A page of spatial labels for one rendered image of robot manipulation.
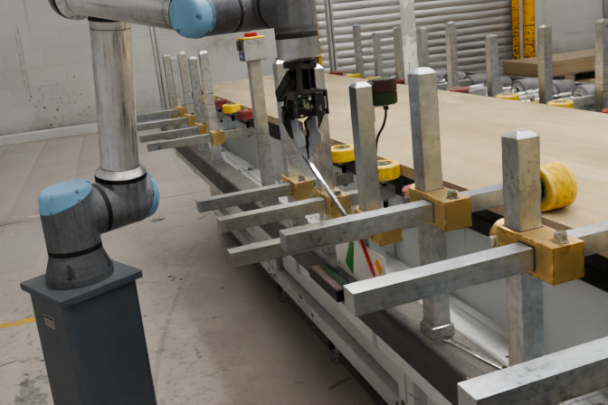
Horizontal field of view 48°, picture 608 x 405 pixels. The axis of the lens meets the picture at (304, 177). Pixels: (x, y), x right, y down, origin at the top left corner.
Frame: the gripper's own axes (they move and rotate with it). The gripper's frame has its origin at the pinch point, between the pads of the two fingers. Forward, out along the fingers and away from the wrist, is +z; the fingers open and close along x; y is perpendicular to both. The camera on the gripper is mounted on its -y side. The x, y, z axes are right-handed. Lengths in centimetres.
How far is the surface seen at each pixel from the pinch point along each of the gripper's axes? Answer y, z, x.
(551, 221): 48, 9, 26
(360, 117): 15.6, -8.3, 6.7
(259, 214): -5.8, 13.6, -10.8
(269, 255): 19.2, 14.4, -16.2
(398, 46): -177, -8, 116
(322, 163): -9.5, 5.4, 7.0
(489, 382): 93, 3, -17
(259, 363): -93, 98, 4
